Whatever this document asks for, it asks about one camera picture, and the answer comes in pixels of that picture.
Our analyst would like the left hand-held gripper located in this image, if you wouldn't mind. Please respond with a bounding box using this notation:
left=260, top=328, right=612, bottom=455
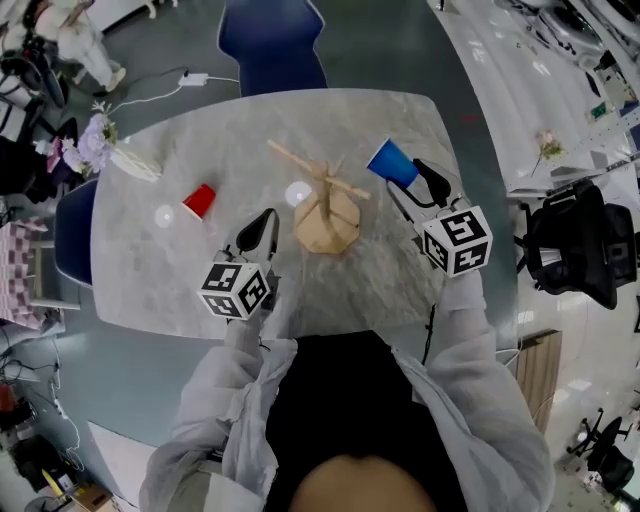
left=197, top=208, right=281, bottom=321

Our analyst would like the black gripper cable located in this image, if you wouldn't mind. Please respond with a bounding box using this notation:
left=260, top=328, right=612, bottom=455
left=421, top=302, right=437, bottom=366

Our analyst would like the pink checkered tablecloth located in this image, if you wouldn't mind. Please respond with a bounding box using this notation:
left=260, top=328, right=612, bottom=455
left=0, top=217, right=49, bottom=331

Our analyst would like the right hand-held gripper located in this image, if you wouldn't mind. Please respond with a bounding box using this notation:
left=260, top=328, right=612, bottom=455
left=385, top=158, right=494, bottom=279

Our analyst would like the blue upholstered chair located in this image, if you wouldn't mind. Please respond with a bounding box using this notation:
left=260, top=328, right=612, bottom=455
left=53, top=178, right=100, bottom=289
left=217, top=0, right=329, bottom=97

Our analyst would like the person's torso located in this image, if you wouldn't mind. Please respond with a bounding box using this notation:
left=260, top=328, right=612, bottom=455
left=264, top=329, right=469, bottom=512

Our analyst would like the dried flower sprig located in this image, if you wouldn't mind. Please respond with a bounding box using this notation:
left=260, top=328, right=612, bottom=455
left=529, top=128, right=566, bottom=176

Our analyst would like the wooden slatted board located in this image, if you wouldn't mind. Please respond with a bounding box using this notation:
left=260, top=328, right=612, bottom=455
left=514, top=328, right=564, bottom=434

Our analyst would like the blue plastic cup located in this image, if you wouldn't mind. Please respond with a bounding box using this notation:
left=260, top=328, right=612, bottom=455
left=365, top=138, right=420, bottom=191

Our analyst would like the person's right forearm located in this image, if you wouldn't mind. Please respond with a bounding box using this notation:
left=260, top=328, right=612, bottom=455
left=424, top=272, right=531, bottom=441

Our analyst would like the white ribbed vase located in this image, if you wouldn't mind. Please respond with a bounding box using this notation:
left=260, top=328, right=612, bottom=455
left=107, top=144, right=164, bottom=182

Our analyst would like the red plastic cup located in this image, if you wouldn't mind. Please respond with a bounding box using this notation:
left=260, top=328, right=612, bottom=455
left=180, top=183, right=217, bottom=220

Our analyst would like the purple flower bouquet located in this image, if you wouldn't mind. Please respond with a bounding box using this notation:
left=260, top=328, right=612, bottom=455
left=62, top=99, right=119, bottom=176

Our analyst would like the black swivel chair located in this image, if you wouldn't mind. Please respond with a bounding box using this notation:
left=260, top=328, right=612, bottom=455
left=567, top=407, right=636, bottom=494

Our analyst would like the person's head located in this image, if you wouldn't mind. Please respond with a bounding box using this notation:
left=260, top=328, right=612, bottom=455
left=289, top=453, right=439, bottom=512

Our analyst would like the cardboard box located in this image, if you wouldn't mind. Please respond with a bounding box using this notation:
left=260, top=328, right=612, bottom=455
left=69, top=487, right=119, bottom=512

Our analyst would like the black mesh office chair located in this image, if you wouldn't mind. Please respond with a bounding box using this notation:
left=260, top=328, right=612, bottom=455
left=514, top=178, right=639, bottom=310

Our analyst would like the person's left forearm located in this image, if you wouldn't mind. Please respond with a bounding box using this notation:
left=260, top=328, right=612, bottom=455
left=169, top=304, right=299, bottom=451

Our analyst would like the wooden tree cup holder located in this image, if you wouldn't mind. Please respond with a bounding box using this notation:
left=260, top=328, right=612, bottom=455
left=267, top=138, right=372, bottom=255

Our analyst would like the white metal shelving rack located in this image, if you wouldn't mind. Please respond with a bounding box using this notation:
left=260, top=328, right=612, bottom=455
left=429, top=0, right=640, bottom=194

